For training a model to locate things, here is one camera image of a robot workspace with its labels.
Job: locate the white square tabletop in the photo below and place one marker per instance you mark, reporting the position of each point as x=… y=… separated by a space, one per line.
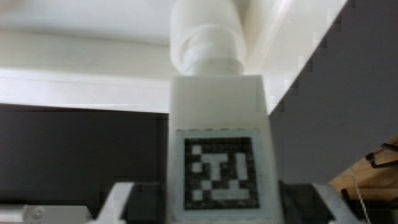
x=93 y=51

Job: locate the white leg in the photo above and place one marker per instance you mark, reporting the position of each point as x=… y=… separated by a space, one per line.
x=223 y=186

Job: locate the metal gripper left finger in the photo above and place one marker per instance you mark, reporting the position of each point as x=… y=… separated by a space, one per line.
x=134 y=204

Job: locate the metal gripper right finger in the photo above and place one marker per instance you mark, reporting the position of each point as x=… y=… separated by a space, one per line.
x=313 y=205

